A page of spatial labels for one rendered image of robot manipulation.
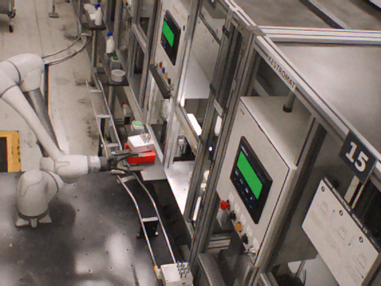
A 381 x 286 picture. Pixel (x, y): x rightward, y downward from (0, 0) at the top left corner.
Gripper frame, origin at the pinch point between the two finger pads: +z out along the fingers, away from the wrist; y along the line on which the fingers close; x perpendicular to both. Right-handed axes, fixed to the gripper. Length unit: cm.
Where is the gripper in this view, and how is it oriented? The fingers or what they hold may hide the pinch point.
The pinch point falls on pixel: (139, 162)
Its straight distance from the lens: 250.9
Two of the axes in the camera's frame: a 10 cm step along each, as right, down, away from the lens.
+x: -3.0, -5.9, 7.5
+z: 9.4, -0.4, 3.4
